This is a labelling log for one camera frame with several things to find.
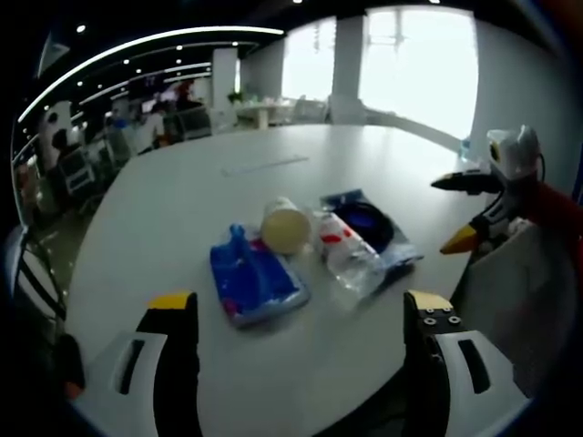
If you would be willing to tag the clear bottle with red label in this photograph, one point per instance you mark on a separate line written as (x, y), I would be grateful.
(346, 255)

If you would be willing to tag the beige lidded cup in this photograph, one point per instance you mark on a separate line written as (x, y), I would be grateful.
(284, 225)

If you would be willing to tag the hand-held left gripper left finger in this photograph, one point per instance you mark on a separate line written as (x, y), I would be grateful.
(150, 364)

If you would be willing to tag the blue plastic packet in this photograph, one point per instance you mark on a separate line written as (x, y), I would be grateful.
(257, 282)

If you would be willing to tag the white cart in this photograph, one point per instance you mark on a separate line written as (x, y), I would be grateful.
(77, 170)

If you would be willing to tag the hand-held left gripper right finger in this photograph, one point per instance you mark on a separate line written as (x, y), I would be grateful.
(451, 368)

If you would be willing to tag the white background table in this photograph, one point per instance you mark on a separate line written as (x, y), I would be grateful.
(273, 109)

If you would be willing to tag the blue pouch with black coil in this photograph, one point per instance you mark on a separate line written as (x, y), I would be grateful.
(371, 227)

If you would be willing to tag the green potted plant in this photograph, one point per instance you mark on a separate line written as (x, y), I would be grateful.
(235, 97)

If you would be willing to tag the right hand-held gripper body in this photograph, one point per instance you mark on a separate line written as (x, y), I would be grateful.
(512, 168)

